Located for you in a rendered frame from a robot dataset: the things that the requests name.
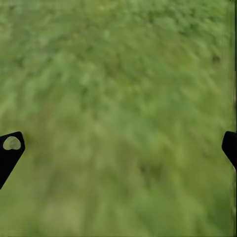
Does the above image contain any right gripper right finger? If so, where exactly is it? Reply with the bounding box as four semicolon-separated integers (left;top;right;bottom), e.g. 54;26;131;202
222;131;237;170

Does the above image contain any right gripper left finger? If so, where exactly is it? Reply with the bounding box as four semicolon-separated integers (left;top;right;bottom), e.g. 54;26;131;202
0;131;25;190

